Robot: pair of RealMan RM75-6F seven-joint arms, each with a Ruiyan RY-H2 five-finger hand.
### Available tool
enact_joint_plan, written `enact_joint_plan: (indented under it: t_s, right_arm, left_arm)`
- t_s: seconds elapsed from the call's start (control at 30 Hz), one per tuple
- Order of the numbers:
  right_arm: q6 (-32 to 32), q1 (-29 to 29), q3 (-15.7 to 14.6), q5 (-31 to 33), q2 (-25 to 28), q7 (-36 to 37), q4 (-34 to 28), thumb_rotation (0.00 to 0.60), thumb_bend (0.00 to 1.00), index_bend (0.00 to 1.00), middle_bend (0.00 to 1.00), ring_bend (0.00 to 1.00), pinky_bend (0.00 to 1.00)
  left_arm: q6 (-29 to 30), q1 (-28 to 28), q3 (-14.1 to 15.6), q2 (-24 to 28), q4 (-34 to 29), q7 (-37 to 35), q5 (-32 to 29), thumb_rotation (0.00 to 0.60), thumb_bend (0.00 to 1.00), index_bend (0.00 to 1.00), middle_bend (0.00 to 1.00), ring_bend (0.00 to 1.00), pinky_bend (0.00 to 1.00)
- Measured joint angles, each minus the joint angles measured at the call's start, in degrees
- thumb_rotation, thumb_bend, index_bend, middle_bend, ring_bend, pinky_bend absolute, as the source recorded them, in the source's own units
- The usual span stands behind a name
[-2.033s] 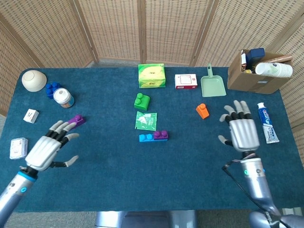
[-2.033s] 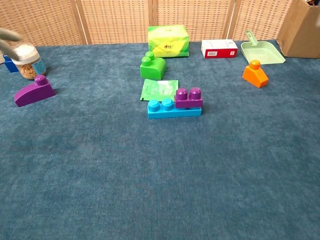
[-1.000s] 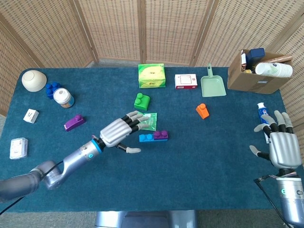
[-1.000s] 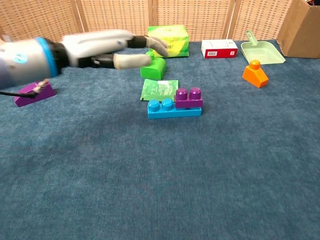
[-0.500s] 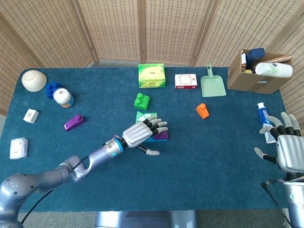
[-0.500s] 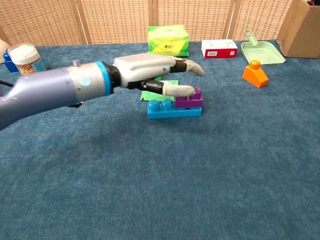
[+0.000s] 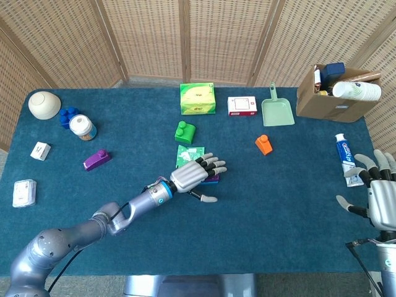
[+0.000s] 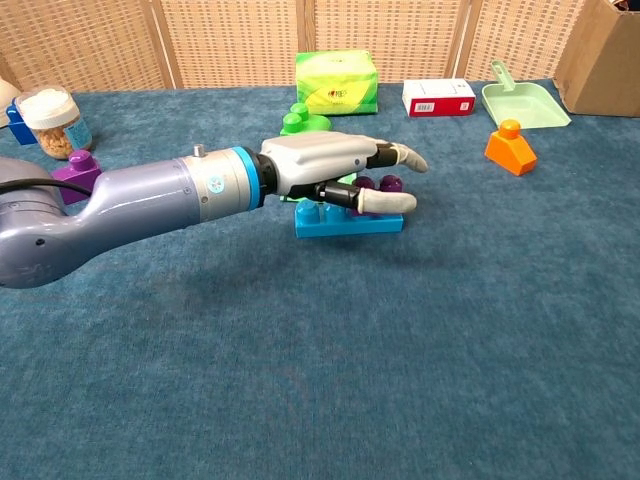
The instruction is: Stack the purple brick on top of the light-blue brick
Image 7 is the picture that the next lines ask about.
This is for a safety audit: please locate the purple sloped brick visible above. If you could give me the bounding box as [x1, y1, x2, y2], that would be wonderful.
[82, 148, 112, 172]

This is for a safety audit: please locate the green yellow tissue pack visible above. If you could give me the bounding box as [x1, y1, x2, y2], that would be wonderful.
[179, 82, 217, 116]

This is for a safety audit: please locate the woven bamboo folding screen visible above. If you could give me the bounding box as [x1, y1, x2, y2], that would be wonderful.
[0, 0, 396, 168]

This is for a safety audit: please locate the dark blue small box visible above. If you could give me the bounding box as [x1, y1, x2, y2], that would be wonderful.
[319, 62, 346, 85]

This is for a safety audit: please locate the blue white object behind jar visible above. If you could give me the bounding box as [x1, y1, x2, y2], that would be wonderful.
[59, 107, 79, 130]

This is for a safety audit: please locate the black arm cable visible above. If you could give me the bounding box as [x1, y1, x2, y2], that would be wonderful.
[46, 200, 131, 293]
[345, 238, 383, 297]

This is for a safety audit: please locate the stack of white paper cups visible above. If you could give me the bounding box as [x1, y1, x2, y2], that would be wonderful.
[332, 80, 382, 102]

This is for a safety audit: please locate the green sloped brick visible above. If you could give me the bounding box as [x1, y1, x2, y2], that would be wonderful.
[174, 121, 197, 145]

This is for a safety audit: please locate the red and white carton box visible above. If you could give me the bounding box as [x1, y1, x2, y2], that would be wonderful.
[227, 96, 258, 117]

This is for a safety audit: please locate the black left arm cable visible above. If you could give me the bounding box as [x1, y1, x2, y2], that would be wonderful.
[46, 200, 131, 293]

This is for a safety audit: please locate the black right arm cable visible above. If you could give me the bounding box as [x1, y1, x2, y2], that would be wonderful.
[345, 238, 383, 297]

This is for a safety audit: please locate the small white cube box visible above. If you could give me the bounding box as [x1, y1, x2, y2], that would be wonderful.
[30, 141, 52, 161]

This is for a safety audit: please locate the blue table cloth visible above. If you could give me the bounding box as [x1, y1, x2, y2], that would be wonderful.
[0, 87, 390, 277]

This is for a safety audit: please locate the green flat sachet packet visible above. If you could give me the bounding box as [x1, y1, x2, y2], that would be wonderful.
[175, 144, 205, 169]

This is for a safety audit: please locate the brown cardboard box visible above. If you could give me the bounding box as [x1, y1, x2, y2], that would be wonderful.
[296, 64, 382, 124]

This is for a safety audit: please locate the beige upturned bowl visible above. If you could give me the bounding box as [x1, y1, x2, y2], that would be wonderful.
[28, 91, 61, 121]

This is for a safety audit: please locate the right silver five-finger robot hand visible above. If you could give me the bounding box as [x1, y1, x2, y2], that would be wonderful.
[336, 149, 396, 233]

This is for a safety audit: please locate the copper brown paper tube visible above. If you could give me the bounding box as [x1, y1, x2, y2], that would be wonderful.
[349, 71, 381, 82]

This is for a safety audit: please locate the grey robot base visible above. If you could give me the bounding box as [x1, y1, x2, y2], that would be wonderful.
[123, 273, 257, 297]

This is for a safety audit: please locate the mint green plastic dustpan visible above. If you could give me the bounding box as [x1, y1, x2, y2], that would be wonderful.
[261, 82, 296, 127]

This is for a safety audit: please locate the clear jar with white lid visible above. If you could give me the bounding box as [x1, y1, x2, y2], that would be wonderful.
[69, 114, 97, 142]

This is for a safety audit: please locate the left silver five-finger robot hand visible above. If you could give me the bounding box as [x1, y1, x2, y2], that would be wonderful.
[170, 152, 228, 204]

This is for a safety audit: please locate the white wrapped tissue packet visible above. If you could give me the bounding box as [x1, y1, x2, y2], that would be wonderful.
[12, 179, 37, 209]

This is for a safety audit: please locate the orange sloped brick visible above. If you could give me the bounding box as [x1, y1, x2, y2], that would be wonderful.
[255, 134, 273, 157]

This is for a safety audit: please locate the blue white toothpaste tube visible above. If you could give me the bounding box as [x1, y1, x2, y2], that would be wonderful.
[334, 133, 365, 187]

